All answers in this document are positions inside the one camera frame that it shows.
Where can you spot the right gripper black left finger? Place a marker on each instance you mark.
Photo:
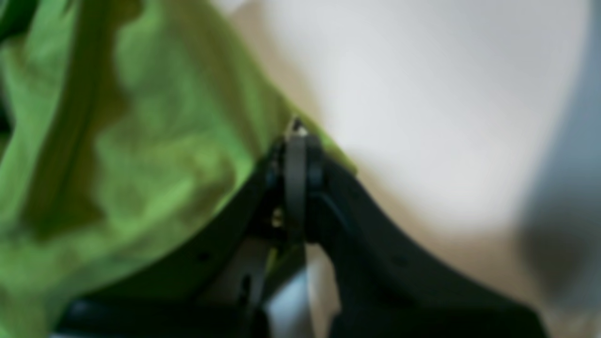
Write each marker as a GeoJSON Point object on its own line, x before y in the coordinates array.
{"type": "Point", "coordinates": [217, 284]}

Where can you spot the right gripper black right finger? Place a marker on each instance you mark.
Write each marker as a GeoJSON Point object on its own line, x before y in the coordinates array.
{"type": "Point", "coordinates": [389, 286]}

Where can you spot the green t-shirt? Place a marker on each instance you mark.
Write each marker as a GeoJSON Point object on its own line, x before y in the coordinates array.
{"type": "Point", "coordinates": [134, 123]}

